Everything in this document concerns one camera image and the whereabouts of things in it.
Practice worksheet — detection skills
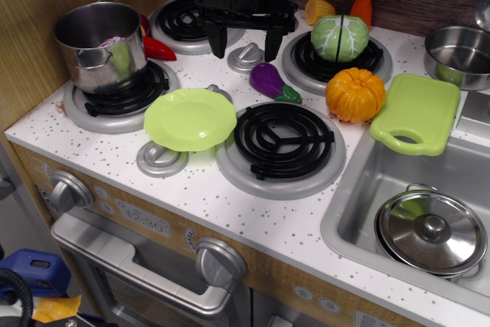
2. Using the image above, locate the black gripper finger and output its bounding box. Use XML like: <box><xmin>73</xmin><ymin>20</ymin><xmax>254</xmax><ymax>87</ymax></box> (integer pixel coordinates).
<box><xmin>205</xmin><ymin>21</ymin><xmax>227</xmax><ymax>59</ymax></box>
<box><xmin>264</xmin><ymin>28</ymin><xmax>287</xmax><ymax>62</ymax></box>

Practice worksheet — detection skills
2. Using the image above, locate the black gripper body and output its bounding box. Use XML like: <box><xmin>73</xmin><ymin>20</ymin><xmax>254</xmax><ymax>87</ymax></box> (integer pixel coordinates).
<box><xmin>195</xmin><ymin>0</ymin><xmax>298</xmax><ymax>34</ymax></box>

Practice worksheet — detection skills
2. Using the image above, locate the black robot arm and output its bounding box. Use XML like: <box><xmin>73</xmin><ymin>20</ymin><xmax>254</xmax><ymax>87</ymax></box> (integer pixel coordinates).
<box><xmin>195</xmin><ymin>0</ymin><xmax>299</xmax><ymax>62</ymax></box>

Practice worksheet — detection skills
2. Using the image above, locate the purple toy eggplant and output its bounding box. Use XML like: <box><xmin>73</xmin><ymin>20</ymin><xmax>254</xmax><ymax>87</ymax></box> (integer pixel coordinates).
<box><xmin>249</xmin><ymin>63</ymin><xmax>302</xmax><ymax>104</ymax></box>

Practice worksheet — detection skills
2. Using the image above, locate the grey top knob behind plate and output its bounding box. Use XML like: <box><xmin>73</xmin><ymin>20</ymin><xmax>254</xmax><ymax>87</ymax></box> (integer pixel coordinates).
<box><xmin>206</xmin><ymin>84</ymin><xmax>234</xmax><ymax>104</ymax></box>

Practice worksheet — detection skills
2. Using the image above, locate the light green plastic plate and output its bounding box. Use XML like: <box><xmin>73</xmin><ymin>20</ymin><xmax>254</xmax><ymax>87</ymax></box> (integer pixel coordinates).
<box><xmin>144</xmin><ymin>88</ymin><xmax>237</xmax><ymax>152</ymax></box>

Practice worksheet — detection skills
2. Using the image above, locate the grey top knob centre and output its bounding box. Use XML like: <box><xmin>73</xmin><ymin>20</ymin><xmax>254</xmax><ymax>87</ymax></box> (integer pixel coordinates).
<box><xmin>227</xmin><ymin>42</ymin><xmax>264</xmax><ymax>74</ymax></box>

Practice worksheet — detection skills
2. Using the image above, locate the back left black burner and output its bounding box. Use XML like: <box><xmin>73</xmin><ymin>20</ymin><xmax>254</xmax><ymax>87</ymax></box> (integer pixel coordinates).
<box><xmin>148</xmin><ymin>0</ymin><xmax>246</xmax><ymax>56</ymax></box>

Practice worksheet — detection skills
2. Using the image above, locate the black burner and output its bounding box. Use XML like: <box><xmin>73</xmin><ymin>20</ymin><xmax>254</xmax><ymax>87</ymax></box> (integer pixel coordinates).
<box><xmin>148</xmin><ymin>0</ymin><xmax>246</xmax><ymax>56</ymax></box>
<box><xmin>216</xmin><ymin>102</ymin><xmax>346</xmax><ymax>201</ymax></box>
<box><xmin>281</xmin><ymin>32</ymin><xmax>394</xmax><ymax>96</ymax></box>
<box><xmin>64</xmin><ymin>59</ymin><xmax>181</xmax><ymax>134</ymax></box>

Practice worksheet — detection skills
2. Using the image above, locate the back right black burner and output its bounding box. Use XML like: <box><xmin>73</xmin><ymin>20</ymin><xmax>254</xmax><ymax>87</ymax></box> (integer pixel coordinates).
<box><xmin>281</xmin><ymin>32</ymin><xmax>394</xmax><ymax>96</ymax></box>

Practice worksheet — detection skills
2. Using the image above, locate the yellow toy corn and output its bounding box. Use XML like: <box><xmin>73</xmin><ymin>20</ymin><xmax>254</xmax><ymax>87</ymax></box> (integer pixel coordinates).
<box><xmin>305</xmin><ymin>0</ymin><xmax>336</xmax><ymax>25</ymax></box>

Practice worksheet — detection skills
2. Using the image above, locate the red toy chili pepper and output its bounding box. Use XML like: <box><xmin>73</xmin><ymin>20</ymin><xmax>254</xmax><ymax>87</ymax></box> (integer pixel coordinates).
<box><xmin>140</xmin><ymin>15</ymin><xmax>177</xmax><ymax>61</ymax></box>

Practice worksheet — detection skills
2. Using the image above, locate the green toy cabbage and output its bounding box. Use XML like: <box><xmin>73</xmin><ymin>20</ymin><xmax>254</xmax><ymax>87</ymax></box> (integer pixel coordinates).
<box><xmin>310</xmin><ymin>15</ymin><xmax>370</xmax><ymax>63</ymax></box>

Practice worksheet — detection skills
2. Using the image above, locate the orange toy carrot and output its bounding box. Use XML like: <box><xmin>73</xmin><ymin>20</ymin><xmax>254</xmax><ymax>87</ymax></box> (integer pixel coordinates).
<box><xmin>349</xmin><ymin>0</ymin><xmax>373</xmax><ymax>29</ymax></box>

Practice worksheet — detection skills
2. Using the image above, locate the orange toy peeled orange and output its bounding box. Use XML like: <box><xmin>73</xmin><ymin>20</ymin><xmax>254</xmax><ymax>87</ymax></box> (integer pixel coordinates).
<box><xmin>325</xmin><ymin>67</ymin><xmax>387</xmax><ymax>123</ymax></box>

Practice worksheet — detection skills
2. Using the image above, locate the purple toy cabbage slice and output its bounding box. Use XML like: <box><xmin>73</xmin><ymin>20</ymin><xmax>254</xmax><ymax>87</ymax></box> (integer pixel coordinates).
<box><xmin>99</xmin><ymin>36</ymin><xmax>125</xmax><ymax>47</ymax></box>

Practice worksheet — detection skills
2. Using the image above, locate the tall steel pot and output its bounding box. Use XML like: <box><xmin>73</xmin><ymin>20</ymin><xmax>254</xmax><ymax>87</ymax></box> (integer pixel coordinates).
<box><xmin>54</xmin><ymin>1</ymin><xmax>148</xmax><ymax>94</ymax></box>

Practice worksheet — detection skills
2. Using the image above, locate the front right black burner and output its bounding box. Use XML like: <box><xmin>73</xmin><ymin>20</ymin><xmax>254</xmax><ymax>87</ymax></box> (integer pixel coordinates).
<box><xmin>216</xmin><ymin>102</ymin><xmax>346</xmax><ymax>201</ymax></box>

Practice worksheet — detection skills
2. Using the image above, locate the front left black burner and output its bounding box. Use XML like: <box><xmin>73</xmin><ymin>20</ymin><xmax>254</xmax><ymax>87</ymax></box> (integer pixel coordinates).
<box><xmin>64</xmin><ymin>59</ymin><xmax>181</xmax><ymax>134</ymax></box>

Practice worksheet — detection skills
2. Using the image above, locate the grey top knob front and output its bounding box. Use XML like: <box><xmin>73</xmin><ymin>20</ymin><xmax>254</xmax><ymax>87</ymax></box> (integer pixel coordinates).
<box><xmin>136</xmin><ymin>141</ymin><xmax>188</xmax><ymax>178</ymax></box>

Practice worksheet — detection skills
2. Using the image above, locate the green plastic cutting board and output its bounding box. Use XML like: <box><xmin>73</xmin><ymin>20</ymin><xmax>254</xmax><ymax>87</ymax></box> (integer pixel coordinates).
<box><xmin>370</xmin><ymin>74</ymin><xmax>461</xmax><ymax>156</ymax></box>

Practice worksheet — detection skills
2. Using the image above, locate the grey sink basin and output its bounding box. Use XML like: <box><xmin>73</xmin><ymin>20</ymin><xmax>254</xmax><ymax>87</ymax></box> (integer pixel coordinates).
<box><xmin>321</xmin><ymin>133</ymin><xmax>489</xmax><ymax>313</ymax></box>

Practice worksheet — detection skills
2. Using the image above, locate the steel saucepan on right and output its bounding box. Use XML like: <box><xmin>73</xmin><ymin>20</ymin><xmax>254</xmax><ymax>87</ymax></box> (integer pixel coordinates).
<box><xmin>424</xmin><ymin>26</ymin><xmax>489</xmax><ymax>90</ymax></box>

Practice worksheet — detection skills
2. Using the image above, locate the grey oven knob left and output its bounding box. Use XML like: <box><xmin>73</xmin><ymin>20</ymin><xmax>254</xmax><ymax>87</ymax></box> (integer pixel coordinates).
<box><xmin>49</xmin><ymin>170</ymin><xmax>94</xmax><ymax>213</ymax></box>

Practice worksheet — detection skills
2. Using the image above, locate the grey oven knob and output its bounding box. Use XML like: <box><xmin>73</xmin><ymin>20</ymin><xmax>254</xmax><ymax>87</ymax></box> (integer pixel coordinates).
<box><xmin>195</xmin><ymin>237</ymin><xmax>247</xmax><ymax>288</ymax></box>
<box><xmin>49</xmin><ymin>170</ymin><xmax>94</xmax><ymax>213</ymax></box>

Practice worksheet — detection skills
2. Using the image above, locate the grey oven knob right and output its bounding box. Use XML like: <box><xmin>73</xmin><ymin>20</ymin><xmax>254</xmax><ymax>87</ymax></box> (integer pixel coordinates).
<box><xmin>195</xmin><ymin>237</ymin><xmax>247</xmax><ymax>288</ymax></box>

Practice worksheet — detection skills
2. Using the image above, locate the steel pot with lid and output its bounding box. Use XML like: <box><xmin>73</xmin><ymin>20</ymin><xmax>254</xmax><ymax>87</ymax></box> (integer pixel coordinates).
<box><xmin>374</xmin><ymin>183</ymin><xmax>488</xmax><ymax>280</ymax></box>

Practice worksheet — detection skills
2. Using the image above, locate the blue box on floor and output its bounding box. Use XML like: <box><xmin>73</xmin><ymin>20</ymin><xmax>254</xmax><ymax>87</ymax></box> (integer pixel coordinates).
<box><xmin>1</xmin><ymin>249</ymin><xmax>71</xmax><ymax>297</ymax></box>

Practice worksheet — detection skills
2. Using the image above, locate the yellow cloth on floor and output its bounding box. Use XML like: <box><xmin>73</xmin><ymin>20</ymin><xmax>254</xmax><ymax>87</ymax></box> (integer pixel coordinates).
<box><xmin>32</xmin><ymin>295</ymin><xmax>82</xmax><ymax>323</ymax></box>

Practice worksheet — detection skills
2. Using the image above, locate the grey oven door handle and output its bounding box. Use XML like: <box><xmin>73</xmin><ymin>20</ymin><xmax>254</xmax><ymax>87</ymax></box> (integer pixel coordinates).
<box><xmin>51</xmin><ymin>214</ymin><xmax>234</xmax><ymax>326</ymax></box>

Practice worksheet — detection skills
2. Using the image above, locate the black hose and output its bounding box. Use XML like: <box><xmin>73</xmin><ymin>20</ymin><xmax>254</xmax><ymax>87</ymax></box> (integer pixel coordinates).
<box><xmin>0</xmin><ymin>267</ymin><xmax>34</xmax><ymax>319</ymax></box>

